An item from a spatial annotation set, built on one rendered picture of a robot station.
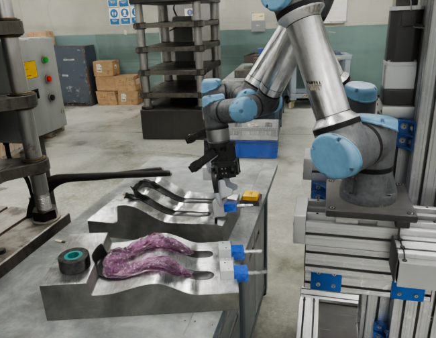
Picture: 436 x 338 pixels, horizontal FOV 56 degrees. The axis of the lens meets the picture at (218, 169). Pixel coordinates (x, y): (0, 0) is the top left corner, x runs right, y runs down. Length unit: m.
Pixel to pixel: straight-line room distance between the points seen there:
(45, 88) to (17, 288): 0.91
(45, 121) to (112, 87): 6.30
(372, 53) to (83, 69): 5.23
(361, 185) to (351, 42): 6.72
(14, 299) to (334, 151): 0.96
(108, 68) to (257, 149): 4.28
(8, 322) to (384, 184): 1.04
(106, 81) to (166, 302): 7.30
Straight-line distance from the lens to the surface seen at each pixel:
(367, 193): 1.14
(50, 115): 1.96
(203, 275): 1.18
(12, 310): 1.30
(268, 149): 4.63
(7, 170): 1.65
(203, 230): 1.36
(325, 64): 1.01
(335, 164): 0.99
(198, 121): 5.38
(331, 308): 2.11
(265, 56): 1.45
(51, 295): 1.16
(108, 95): 8.25
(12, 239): 1.71
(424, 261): 1.13
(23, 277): 1.42
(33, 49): 1.90
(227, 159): 1.33
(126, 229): 1.48
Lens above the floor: 1.52
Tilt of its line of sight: 20 degrees down
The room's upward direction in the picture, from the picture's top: 2 degrees counter-clockwise
